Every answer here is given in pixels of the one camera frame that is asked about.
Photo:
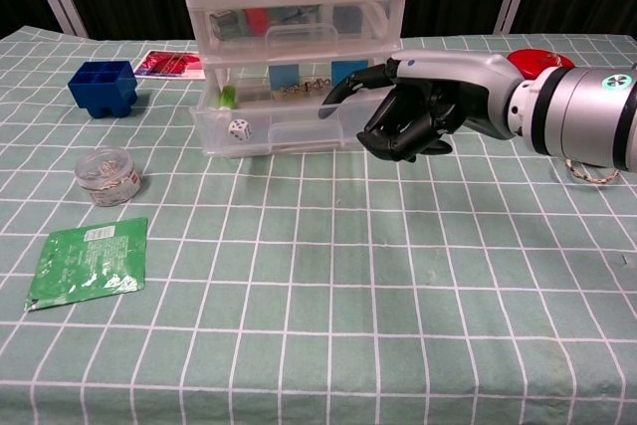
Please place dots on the white dice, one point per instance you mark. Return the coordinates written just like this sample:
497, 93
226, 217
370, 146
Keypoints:
240, 130

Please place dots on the red block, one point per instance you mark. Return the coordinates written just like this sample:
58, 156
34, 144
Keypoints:
257, 21

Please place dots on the clear drawer with dice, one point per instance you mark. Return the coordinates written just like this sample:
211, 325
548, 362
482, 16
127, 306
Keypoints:
259, 119

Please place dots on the blue rectangular block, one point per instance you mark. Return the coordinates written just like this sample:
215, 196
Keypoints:
349, 74

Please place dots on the clear drawer with red item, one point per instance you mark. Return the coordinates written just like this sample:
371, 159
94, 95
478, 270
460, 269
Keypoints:
298, 39

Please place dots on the red photo card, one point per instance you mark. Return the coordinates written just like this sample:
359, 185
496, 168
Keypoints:
169, 65

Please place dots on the blue compartment box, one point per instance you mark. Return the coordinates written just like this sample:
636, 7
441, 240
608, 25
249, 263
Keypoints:
102, 89

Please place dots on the clear round plastic jar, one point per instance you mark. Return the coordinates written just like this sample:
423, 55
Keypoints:
107, 181

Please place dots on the green foil packet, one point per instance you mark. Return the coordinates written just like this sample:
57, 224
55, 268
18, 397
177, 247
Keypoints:
89, 266

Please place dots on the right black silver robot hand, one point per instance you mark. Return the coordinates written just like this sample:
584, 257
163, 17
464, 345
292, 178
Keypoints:
448, 71

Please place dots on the teal flat card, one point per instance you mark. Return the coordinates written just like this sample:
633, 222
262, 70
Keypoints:
294, 14

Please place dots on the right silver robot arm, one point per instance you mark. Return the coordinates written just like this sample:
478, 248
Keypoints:
577, 116

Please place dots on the green glue stick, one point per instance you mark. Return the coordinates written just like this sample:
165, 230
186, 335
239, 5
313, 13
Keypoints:
226, 97

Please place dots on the dark green small box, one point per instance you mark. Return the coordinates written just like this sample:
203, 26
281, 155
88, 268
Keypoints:
224, 25

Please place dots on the green checked tablecloth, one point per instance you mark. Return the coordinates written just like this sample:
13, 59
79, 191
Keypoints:
318, 295

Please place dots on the dark blue small block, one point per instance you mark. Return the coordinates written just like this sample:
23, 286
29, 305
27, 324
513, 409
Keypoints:
347, 18

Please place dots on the light blue cube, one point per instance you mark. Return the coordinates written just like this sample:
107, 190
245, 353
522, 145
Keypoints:
283, 79

